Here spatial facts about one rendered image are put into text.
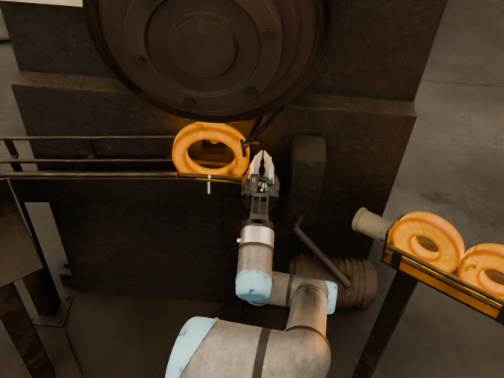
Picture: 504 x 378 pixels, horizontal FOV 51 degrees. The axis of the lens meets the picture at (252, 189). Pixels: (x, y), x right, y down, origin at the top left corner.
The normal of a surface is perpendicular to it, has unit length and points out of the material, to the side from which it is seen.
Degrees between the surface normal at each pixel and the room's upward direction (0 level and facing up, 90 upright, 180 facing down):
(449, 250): 90
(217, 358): 28
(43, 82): 0
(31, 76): 0
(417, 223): 90
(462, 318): 0
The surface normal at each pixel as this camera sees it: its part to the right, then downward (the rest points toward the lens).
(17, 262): -0.02, -0.67
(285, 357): 0.27, -0.53
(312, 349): 0.63, -0.59
